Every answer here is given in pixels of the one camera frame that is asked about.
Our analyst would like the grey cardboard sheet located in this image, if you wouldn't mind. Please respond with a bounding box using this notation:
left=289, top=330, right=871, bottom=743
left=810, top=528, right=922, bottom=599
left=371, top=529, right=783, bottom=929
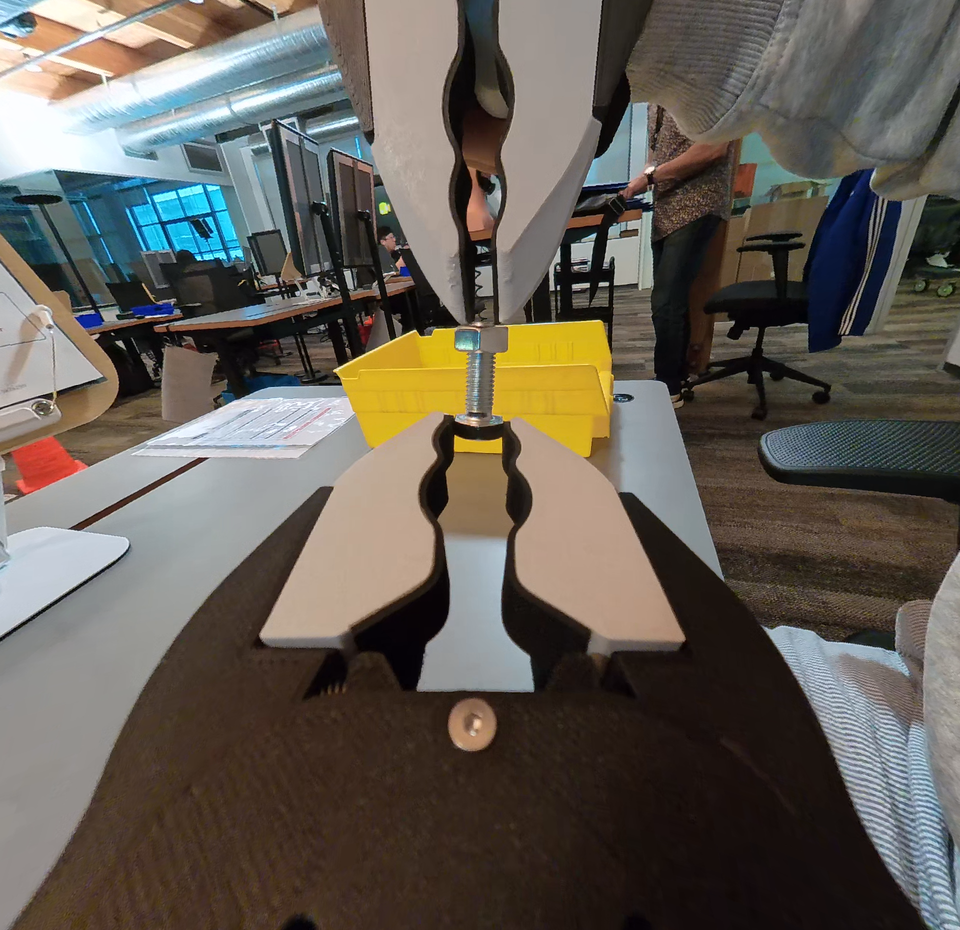
left=159, top=345, right=222, bottom=427

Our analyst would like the cardboard box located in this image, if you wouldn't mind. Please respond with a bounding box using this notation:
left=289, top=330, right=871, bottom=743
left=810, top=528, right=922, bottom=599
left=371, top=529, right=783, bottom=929
left=731, top=195, right=834, bottom=286

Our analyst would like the wood-edged office desk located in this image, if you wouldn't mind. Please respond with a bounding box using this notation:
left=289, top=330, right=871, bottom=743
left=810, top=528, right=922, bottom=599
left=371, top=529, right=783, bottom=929
left=153, top=279, right=417, bottom=391

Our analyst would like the orange traffic cone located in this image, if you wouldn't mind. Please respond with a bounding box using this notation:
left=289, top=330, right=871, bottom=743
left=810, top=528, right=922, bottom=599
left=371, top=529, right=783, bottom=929
left=11, top=435, right=90, bottom=496

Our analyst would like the black wheeled cart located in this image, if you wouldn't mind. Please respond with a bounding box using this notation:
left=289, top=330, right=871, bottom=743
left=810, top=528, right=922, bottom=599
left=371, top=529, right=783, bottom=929
left=911, top=195, right=960, bottom=299

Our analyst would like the blue striped jacket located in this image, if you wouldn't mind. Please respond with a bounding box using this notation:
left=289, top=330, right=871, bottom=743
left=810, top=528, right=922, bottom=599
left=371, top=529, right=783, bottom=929
left=806, top=171, right=905, bottom=355

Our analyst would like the laminated paper sheet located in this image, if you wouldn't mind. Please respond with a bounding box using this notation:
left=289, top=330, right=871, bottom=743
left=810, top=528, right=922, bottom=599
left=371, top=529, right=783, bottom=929
left=133, top=396, right=355, bottom=460

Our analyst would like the black floor lamp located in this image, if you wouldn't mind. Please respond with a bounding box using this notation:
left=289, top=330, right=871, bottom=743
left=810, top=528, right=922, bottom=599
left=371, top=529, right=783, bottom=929
left=13, top=192, right=102, bottom=316

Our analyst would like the black monitor on pole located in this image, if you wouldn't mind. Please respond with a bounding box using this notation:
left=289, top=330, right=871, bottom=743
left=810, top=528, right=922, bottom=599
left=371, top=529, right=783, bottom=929
left=326, top=148, right=380, bottom=271
left=270, top=118, right=335, bottom=279

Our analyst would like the black mesh office chair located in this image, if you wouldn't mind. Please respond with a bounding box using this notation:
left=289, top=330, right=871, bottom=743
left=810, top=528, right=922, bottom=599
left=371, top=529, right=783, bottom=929
left=757, top=418, right=960, bottom=552

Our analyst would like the person's right hand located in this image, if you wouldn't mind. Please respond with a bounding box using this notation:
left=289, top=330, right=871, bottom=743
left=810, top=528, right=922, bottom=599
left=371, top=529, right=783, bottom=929
left=459, top=108, right=504, bottom=174

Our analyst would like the white document stand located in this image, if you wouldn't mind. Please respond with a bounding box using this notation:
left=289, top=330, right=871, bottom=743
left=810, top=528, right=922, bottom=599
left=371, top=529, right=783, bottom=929
left=0, top=396, right=131, bottom=640

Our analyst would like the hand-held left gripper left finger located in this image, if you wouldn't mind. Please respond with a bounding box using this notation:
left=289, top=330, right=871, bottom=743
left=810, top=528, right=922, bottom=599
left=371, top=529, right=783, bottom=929
left=259, top=412, right=456, bottom=693

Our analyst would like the yellow plastic bin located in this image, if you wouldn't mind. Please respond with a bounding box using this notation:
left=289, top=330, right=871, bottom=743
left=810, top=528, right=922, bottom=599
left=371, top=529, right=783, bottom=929
left=333, top=319, right=616, bottom=459

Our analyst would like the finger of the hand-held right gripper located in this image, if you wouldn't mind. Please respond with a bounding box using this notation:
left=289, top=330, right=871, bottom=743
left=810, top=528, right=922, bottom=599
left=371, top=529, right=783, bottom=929
left=491, top=0, right=603, bottom=324
left=362, top=0, right=477, bottom=325

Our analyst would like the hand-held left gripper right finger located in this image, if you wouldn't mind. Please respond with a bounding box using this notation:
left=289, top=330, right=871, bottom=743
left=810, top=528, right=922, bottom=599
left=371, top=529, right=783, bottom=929
left=501, top=416, right=688, bottom=693

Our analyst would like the paned window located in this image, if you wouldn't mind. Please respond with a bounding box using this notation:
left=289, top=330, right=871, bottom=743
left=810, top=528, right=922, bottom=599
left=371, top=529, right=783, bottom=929
left=123, top=182, right=230, bottom=260

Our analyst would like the silver ventilation duct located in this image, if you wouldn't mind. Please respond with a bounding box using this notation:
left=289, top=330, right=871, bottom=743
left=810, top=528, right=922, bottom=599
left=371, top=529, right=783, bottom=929
left=116, top=82, right=361, bottom=155
left=56, top=7, right=331, bottom=132

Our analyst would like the grey desk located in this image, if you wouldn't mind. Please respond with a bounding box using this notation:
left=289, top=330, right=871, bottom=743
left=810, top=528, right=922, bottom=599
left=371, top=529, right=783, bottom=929
left=0, top=378, right=723, bottom=930

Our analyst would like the black utility cart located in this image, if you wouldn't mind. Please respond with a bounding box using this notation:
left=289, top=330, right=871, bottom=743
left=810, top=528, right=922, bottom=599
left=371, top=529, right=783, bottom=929
left=553, top=186, right=654, bottom=325

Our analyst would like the steel hex bolt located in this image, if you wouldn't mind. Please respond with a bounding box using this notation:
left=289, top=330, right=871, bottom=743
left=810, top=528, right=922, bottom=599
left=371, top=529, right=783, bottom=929
left=452, top=351, right=506, bottom=429

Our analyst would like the person's striped shirt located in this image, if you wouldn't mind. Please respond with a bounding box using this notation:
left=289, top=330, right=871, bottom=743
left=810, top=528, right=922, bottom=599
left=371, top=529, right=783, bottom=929
left=765, top=626, right=942, bottom=930

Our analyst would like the person's right forearm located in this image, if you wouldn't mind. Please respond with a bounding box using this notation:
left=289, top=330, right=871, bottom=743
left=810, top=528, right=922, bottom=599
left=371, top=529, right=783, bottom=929
left=626, top=0, right=960, bottom=204

